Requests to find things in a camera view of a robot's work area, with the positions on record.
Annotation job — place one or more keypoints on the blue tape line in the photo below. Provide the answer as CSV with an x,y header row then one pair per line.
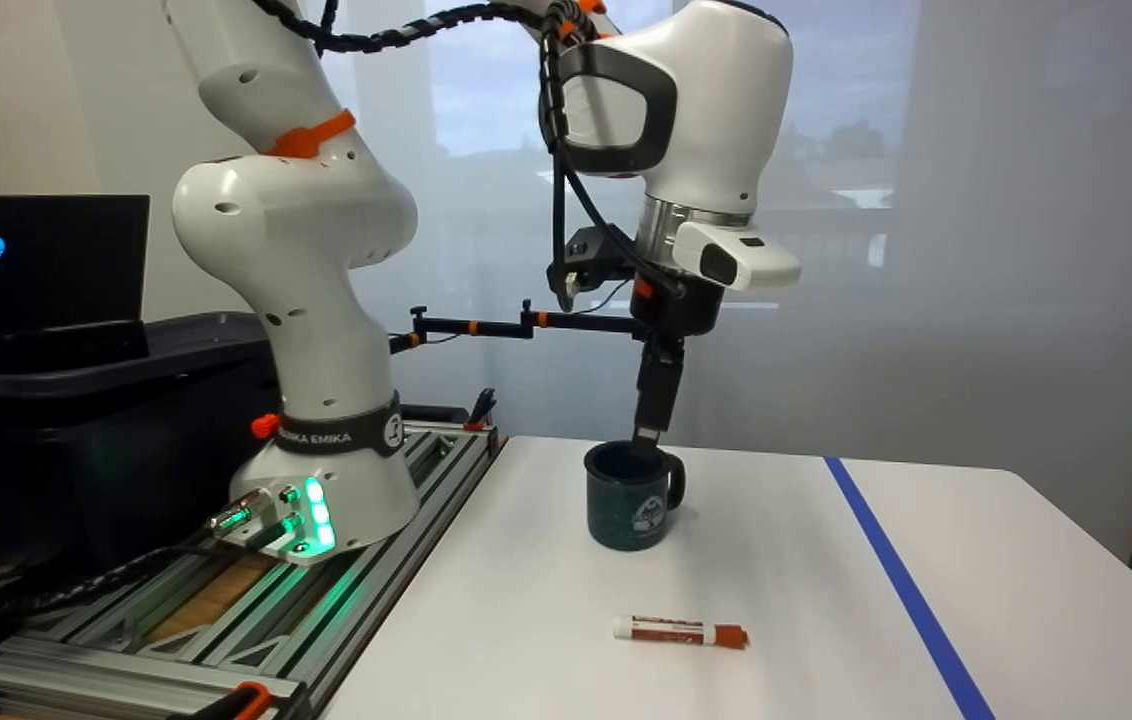
x,y
906,587

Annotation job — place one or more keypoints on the black monitor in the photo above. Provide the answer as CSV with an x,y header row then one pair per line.
x,y
47,282

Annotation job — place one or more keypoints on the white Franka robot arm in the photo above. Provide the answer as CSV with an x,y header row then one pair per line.
x,y
308,242

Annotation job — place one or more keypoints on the black storage bin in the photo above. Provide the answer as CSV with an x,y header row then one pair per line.
x,y
99,424

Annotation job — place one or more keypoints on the black clamp lever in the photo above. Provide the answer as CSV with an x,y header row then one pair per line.
x,y
482,408

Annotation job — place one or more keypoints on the dark green speckled mug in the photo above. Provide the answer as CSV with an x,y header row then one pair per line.
x,y
626,513

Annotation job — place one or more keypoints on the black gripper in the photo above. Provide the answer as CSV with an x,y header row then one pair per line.
x,y
678,307

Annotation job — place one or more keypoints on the brown wooden board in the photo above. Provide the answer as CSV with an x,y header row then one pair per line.
x,y
209,597

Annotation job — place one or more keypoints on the orange and white marker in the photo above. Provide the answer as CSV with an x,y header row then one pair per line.
x,y
678,631

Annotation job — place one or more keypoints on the aluminium rail frame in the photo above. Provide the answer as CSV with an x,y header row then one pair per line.
x,y
367,587

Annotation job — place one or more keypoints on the thin black rod orange joints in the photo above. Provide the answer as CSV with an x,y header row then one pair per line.
x,y
486,324

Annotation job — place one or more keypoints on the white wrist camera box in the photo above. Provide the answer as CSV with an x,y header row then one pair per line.
x,y
738,259

